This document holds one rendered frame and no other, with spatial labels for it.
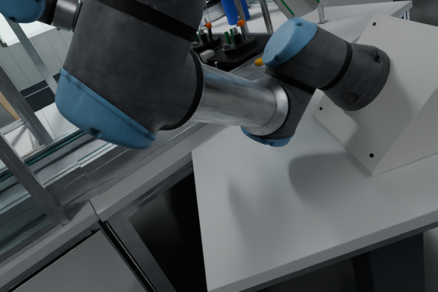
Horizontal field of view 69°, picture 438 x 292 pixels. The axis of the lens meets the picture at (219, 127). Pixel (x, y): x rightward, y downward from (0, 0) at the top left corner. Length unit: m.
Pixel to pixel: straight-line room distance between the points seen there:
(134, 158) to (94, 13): 0.68
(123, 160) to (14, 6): 0.48
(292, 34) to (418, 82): 0.25
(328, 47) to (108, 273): 0.83
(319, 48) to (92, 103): 0.47
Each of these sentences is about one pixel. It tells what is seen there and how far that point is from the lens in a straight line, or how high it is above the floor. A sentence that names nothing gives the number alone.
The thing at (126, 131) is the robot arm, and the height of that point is 1.20.
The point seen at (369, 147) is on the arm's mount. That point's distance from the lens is 0.71.
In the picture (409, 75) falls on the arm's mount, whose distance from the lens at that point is 0.71.
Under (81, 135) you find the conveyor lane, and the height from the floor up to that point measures 0.95.
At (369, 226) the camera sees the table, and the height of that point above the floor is 0.86.
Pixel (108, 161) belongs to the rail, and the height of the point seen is 0.93.
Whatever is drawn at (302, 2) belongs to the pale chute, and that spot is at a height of 1.03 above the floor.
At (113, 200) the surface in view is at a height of 0.86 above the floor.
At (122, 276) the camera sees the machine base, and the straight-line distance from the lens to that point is 1.06.
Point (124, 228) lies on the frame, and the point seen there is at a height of 0.76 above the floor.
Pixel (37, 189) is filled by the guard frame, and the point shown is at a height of 0.99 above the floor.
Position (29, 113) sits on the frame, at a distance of 1.19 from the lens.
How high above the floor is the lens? 1.32
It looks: 28 degrees down
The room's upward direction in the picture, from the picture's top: 22 degrees counter-clockwise
